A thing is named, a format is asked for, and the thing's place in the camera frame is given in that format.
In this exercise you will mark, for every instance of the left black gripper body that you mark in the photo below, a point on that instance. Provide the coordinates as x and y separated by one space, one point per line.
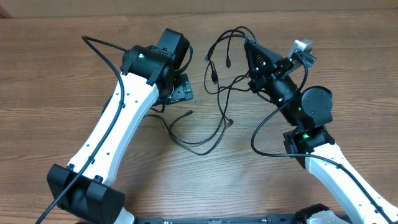
182 90

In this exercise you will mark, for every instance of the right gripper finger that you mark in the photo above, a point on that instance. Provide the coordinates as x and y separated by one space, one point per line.
254 71
263 57

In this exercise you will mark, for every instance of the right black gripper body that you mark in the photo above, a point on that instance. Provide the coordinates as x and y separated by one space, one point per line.
269 76

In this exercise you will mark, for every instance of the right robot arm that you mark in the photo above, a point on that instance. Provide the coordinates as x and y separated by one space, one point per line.
308 111

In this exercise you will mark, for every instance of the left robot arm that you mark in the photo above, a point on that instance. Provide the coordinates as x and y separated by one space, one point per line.
149 76

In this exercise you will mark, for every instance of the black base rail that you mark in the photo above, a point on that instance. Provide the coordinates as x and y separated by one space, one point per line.
317 213

